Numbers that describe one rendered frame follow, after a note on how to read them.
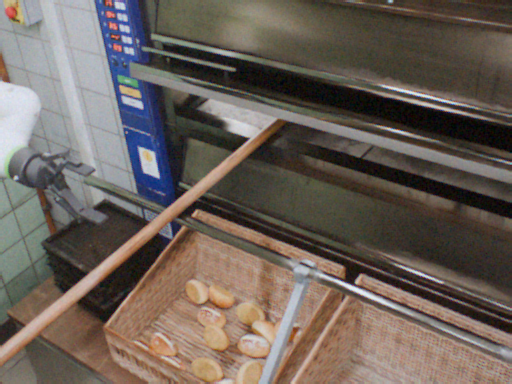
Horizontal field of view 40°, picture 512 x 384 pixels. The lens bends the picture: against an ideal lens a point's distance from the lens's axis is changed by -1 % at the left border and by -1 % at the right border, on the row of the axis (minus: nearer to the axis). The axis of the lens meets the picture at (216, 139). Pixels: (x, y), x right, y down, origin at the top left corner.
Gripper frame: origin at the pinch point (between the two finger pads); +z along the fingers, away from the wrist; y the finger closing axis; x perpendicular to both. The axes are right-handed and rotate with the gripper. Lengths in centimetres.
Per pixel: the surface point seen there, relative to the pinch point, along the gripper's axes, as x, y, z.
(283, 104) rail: -40.5, -9.4, 25.2
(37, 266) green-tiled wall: -42, 110, -117
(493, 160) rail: -40, -10, 75
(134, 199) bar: -17.9, 16.2, -8.6
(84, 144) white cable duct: -53, 40, -75
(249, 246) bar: -18.1, 16.0, 28.7
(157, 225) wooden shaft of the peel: -10.3, 13.0, 7.3
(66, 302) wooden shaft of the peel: 19.1, 13.3, 7.4
